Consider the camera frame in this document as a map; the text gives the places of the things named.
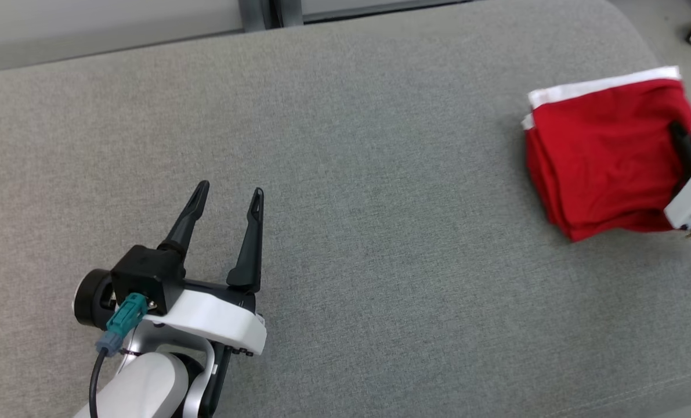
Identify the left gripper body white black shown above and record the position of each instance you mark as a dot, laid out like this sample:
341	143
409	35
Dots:
217	319

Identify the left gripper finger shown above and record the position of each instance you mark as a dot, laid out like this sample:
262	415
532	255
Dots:
251	255
187	223

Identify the red shorts with white stripe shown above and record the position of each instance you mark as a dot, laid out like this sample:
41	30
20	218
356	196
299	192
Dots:
600	151

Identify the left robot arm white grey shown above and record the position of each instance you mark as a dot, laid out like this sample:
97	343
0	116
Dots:
142	383

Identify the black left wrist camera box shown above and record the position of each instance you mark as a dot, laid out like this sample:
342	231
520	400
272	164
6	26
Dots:
145	273

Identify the grey partition post with feet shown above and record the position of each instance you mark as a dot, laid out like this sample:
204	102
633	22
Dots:
255	11

